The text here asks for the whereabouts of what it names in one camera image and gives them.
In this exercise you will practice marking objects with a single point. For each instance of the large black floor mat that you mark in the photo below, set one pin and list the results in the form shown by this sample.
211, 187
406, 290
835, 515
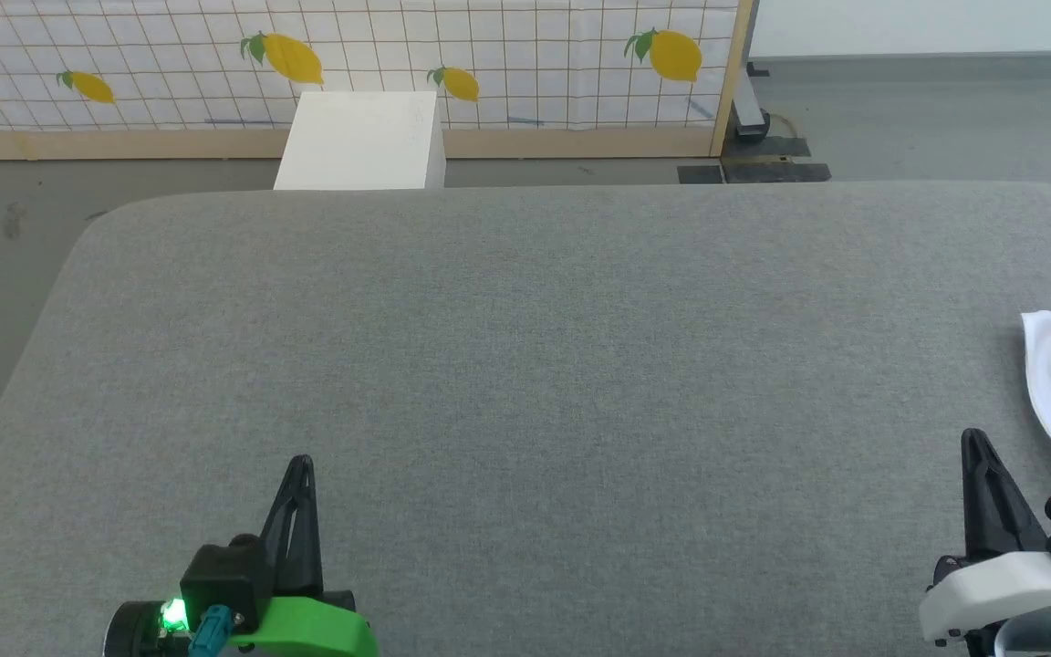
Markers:
776, 169

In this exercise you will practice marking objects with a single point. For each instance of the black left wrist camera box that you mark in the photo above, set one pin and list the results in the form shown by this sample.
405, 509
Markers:
229, 575

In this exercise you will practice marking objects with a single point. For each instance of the grey fabric sofa cushion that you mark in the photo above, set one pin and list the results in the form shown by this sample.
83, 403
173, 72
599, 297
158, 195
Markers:
525, 383

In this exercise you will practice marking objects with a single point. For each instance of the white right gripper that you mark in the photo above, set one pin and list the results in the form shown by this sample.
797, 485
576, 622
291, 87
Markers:
1000, 589

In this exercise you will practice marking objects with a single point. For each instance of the grey metal screen foot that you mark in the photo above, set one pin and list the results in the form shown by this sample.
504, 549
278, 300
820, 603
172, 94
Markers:
750, 114

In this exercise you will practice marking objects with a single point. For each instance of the white box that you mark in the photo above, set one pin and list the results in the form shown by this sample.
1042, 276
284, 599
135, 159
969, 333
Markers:
361, 141

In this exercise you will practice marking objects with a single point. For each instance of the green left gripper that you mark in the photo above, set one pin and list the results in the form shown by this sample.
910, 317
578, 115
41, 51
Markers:
316, 630

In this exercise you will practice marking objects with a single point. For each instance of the small black floor mat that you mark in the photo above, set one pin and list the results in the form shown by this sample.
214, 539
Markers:
700, 174

